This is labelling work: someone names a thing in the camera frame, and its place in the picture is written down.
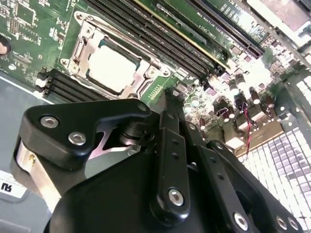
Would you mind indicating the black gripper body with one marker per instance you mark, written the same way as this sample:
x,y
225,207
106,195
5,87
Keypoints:
x,y
109,201

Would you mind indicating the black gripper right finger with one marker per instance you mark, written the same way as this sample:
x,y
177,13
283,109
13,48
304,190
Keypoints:
x,y
206,157

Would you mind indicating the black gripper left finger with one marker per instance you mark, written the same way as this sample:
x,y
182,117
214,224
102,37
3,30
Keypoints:
x,y
97,110

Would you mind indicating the silver CPU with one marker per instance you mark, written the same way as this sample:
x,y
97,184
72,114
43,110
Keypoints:
x,y
111,68

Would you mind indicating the metal socket cover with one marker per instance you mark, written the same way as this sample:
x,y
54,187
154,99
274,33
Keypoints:
x,y
91,48

